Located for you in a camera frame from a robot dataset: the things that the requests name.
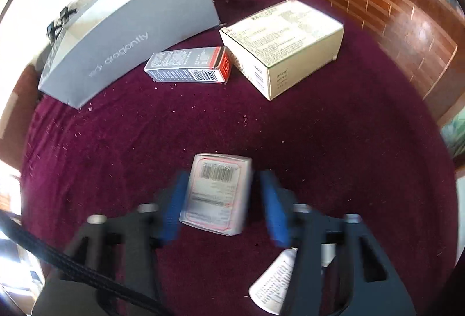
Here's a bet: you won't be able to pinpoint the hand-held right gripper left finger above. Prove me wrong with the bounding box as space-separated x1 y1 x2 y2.
60 171 191 306

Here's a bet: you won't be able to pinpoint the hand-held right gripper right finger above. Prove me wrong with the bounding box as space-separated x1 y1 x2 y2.
258 171 391 306

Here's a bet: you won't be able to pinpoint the small pink white box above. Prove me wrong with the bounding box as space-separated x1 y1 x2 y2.
179 153 253 237

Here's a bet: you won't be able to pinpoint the white plastic bottle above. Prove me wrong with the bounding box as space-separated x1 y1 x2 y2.
249 243 337 316

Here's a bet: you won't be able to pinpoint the long grey red box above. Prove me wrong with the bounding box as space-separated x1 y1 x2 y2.
144 46 232 84

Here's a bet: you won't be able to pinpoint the cream cardboard box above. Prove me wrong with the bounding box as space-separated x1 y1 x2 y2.
219 0 345 101

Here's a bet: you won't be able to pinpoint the grey shoe box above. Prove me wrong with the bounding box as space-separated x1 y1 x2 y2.
38 0 221 109

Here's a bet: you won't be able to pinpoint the maroon cushioned chair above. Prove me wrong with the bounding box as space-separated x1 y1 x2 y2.
0 65 40 142

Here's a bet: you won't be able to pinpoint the black clip gadgets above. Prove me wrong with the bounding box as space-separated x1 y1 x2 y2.
45 6 77 44

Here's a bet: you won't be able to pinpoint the wooden brick pattern panel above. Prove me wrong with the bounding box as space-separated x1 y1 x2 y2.
254 0 458 121

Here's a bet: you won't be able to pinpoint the black braided cable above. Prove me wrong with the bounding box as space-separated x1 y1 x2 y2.
0 209 168 316

